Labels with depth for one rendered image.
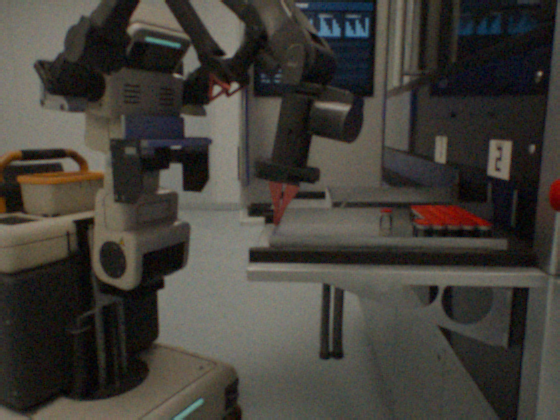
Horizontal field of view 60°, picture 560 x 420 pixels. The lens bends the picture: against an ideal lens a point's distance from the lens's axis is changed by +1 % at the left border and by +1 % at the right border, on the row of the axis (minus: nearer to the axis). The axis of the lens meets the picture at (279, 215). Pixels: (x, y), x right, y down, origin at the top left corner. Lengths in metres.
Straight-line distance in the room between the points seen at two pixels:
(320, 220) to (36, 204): 0.92
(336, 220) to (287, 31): 0.39
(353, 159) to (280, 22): 0.96
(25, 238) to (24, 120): 5.74
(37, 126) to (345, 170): 5.78
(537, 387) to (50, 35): 6.72
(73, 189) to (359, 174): 0.92
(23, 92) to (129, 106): 5.88
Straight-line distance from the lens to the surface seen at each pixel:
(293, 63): 0.72
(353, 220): 0.97
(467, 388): 1.07
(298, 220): 0.96
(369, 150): 1.68
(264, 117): 1.62
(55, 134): 6.97
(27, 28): 7.18
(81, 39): 1.11
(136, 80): 1.32
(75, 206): 1.59
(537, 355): 0.78
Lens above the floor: 1.07
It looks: 10 degrees down
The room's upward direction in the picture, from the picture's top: straight up
